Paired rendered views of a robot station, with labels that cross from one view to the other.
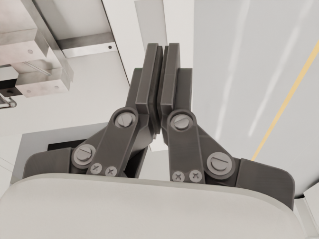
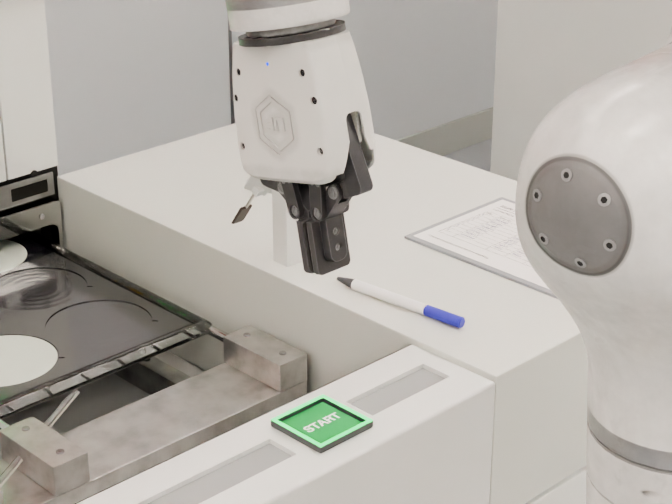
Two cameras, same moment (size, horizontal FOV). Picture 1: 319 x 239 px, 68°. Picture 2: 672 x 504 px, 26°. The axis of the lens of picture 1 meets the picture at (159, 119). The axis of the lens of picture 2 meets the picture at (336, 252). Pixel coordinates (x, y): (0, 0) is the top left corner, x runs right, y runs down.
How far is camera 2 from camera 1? 1.08 m
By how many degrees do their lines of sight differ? 107
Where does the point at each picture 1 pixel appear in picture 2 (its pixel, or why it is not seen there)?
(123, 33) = (216, 446)
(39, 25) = (90, 489)
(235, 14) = not seen: outside the picture
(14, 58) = (31, 442)
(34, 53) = (58, 456)
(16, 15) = (100, 462)
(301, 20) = not seen: outside the picture
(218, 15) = not seen: outside the picture
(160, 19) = (264, 470)
